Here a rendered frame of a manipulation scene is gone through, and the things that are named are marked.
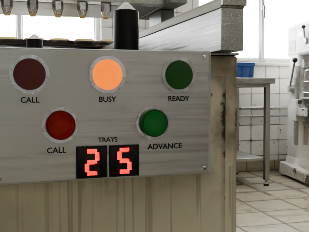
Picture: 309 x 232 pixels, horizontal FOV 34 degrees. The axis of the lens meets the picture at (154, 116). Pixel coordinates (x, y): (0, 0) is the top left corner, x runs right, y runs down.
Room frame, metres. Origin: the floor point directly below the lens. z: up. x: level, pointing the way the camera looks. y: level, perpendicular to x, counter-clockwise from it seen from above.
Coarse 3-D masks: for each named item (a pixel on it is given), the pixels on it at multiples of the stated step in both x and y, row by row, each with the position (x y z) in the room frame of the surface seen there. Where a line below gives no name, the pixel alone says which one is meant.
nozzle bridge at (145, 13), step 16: (0, 0) 1.28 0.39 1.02; (16, 0) 1.28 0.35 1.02; (48, 0) 1.28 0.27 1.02; (64, 0) 1.28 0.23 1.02; (80, 0) 1.28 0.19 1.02; (96, 0) 1.29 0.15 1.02; (112, 0) 1.31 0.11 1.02; (128, 0) 1.32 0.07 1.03; (144, 0) 1.33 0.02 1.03; (160, 0) 1.34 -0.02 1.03; (176, 0) 1.32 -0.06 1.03; (64, 16) 1.55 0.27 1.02; (96, 16) 1.55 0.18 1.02; (112, 16) 1.55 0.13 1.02; (144, 16) 1.56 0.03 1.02; (160, 16) 1.42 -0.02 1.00
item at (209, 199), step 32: (128, 32) 0.63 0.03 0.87; (224, 64) 0.61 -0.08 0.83; (224, 96) 0.61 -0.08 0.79; (224, 128) 0.61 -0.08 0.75; (224, 160) 0.61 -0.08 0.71; (0, 192) 0.53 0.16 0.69; (32, 192) 0.54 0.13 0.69; (64, 192) 0.55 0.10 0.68; (96, 192) 0.56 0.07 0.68; (128, 192) 0.57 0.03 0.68; (160, 192) 0.58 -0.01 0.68; (192, 192) 0.59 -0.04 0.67; (224, 192) 0.61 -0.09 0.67; (0, 224) 0.53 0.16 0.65; (32, 224) 0.54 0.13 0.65; (64, 224) 0.55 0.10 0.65; (96, 224) 0.56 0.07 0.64; (128, 224) 0.57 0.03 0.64; (160, 224) 0.58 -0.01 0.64; (192, 224) 0.59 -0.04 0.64; (224, 224) 0.61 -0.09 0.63
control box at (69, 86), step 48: (0, 48) 0.51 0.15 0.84; (48, 48) 0.52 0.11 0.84; (0, 96) 0.50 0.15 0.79; (48, 96) 0.52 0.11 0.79; (96, 96) 0.53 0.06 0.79; (144, 96) 0.55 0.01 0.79; (192, 96) 0.56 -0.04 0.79; (0, 144) 0.50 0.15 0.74; (48, 144) 0.52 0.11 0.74; (96, 144) 0.53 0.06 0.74; (144, 144) 0.55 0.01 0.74; (192, 144) 0.56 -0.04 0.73
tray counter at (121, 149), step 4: (120, 148) 0.54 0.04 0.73; (124, 148) 0.54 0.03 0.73; (128, 148) 0.54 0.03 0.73; (120, 152) 0.54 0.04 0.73; (128, 152) 0.54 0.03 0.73; (120, 156) 0.54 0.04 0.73; (128, 156) 0.54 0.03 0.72; (120, 160) 0.54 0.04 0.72; (124, 160) 0.54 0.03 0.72; (128, 160) 0.54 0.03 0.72; (120, 164) 0.54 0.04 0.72; (128, 164) 0.54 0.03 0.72; (120, 168) 0.54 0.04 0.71; (128, 168) 0.54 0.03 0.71; (120, 172) 0.54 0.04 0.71; (124, 172) 0.54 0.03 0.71; (128, 172) 0.54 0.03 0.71
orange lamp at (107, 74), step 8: (96, 64) 0.53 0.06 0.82; (104, 64) 0.53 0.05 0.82; (112, 64) 0.53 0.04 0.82; (96, 72) 0.53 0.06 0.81; (104, 72) 0.53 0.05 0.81; (112, 72) 0.53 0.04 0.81; (120, 72) 0.54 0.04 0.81; (96, 80) 0.53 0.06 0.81; (104, 80) 0.53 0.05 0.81; (112, 80) 0.53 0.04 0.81; (120, 80) 0.54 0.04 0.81; (104, 88) 0.53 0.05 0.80; (112, 88) 0.53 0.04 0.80
